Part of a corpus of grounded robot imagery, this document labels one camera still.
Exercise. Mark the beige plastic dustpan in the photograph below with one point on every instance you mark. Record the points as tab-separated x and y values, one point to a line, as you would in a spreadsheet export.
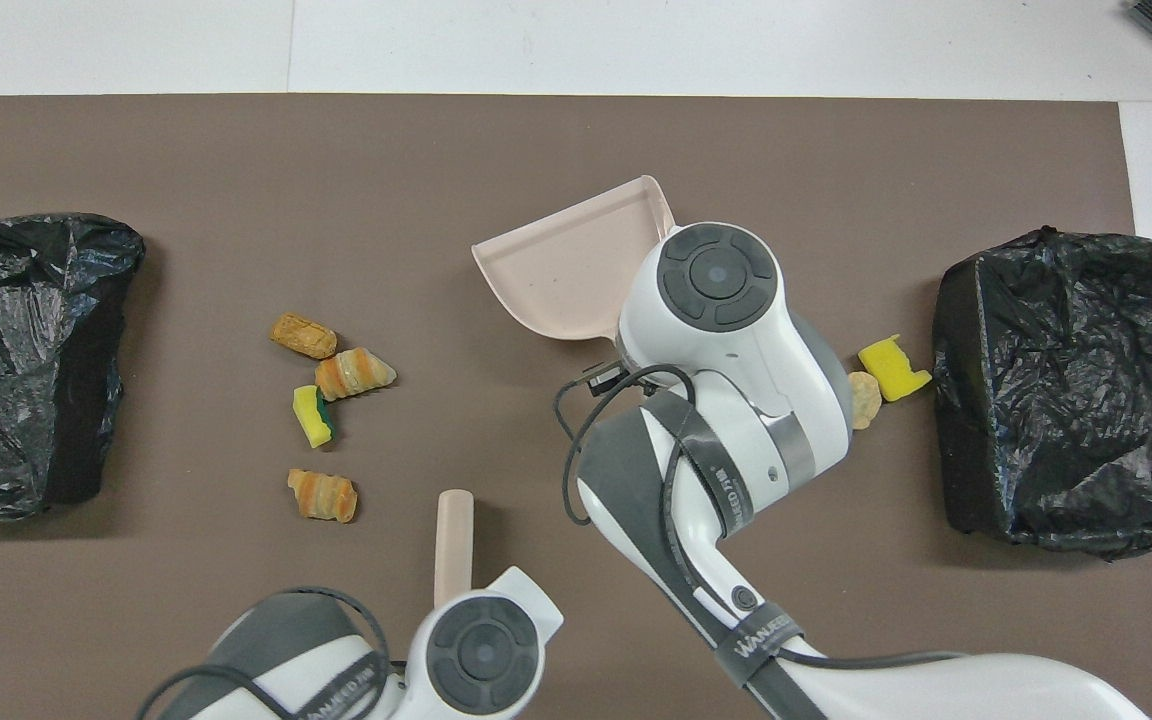
566	270

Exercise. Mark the beige hand brush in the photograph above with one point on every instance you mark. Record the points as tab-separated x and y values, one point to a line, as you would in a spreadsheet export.
453	540

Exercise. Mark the striped orange croissant toy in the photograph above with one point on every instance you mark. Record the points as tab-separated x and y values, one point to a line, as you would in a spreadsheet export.
321	496
351	374

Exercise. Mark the yellow and green sponge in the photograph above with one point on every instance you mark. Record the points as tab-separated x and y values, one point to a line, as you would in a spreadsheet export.
311	420

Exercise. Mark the brown bread toy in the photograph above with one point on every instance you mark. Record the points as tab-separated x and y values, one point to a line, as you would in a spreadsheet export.
303	336

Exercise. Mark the beige pastry toy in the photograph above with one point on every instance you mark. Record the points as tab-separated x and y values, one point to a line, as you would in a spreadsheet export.
867	400

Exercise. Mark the yellow sponge block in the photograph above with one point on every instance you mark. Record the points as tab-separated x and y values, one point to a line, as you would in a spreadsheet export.
894	370

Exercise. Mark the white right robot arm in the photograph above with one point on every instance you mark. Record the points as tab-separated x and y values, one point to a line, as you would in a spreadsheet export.
736	330

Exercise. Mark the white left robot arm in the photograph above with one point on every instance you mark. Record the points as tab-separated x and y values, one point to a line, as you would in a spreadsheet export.
486	650

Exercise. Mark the black right wrist connector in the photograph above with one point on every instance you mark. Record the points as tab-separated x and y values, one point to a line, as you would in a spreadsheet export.
604	378

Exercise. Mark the brown table mat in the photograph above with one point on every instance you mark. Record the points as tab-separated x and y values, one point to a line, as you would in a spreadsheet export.
536	150

